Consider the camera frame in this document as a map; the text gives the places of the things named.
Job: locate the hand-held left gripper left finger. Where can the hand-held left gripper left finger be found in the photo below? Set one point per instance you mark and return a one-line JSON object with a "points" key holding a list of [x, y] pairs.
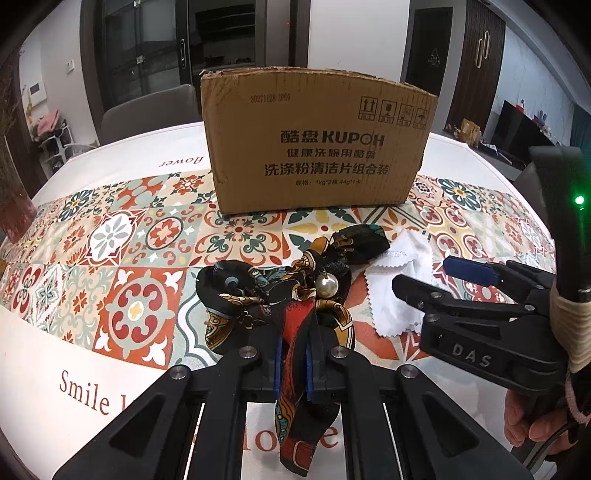
{"points": [[264, 376]]}

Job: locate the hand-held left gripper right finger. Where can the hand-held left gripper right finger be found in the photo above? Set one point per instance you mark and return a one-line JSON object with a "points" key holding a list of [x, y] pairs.
{"points": [[325, 378]]}

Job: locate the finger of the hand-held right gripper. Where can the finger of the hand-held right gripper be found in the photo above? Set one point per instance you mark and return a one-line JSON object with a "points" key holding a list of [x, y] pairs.
{"points": [[466, 269], [425, 300]]}

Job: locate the white cleaning cloth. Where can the white cleaning cloth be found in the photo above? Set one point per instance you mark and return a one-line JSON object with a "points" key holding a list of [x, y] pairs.
{"points": [[383, 307]]}

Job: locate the black patterned scarf scrunchie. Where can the black patterned scarf scrunchie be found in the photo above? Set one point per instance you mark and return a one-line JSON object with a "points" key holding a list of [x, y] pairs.
{"points": [[295, 318]]}

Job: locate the brown cardboard box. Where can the brown cardboard box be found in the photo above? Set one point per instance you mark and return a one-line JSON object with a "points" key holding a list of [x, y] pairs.
{"points": [[323, 138]]}

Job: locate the person's right hand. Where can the person's right hand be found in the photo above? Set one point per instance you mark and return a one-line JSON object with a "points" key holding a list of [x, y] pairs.
{"points": [[517, 420]]}

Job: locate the grey dining chair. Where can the grey dining chair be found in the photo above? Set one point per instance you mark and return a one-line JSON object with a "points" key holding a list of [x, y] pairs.
{"points": [[147, 115], [526, 182]]}

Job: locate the white television cabinet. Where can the white television cabinet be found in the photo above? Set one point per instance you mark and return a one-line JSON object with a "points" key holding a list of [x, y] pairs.
{"points": [[489, 154]]}

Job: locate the black television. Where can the black television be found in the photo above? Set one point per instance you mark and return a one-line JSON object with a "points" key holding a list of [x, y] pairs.
{"points": [[517, 131]]}

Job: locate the white patterned tablecloth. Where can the white patterned tablecloth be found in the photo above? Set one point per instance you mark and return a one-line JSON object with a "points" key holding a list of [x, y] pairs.
{"points": [[115, 240]]}

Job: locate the dark door with ornament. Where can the dark door with ornament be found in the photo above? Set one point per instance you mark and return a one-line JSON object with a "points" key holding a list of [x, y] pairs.
{"points": [[429, 69]]}

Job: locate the glass vase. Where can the glass vase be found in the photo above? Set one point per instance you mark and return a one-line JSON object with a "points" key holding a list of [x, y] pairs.
{"points": [[16, 217]]}

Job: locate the white shoe rack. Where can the white shoe rack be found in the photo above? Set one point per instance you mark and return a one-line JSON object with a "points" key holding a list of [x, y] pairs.
{"points": [[57, 147]]}

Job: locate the pink bag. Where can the pink bag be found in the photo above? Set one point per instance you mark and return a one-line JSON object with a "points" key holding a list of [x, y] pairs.
{"points": [[48, 122]]}

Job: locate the dark glass sliding door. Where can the dark glass sliding door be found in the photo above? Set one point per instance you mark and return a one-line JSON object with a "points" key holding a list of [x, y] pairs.
{"points": [[147, 46]]}

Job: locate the dried flower bouquet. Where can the dried flower bouquet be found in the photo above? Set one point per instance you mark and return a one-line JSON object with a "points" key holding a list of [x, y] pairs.
{"points": [[7, 138]]}

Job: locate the white intercom panel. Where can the white intercom panel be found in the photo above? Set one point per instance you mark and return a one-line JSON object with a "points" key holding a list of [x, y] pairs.
{"points": [[37, 92]]}

